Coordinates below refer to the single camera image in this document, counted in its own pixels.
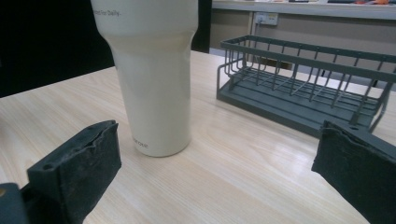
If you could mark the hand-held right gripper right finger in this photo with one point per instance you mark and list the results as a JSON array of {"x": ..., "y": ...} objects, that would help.
[{"x": 358, "y": 171}]

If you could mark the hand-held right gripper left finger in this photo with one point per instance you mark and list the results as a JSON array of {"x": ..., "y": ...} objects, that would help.
[{"x": 77, "y": 174}]

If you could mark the cream tumbler cup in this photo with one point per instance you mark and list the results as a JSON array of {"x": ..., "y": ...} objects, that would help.
[{"x": 155, "y": 77}]

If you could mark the grey shelf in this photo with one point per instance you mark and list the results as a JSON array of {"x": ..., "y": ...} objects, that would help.
[{"x": 305, "y": 7}]

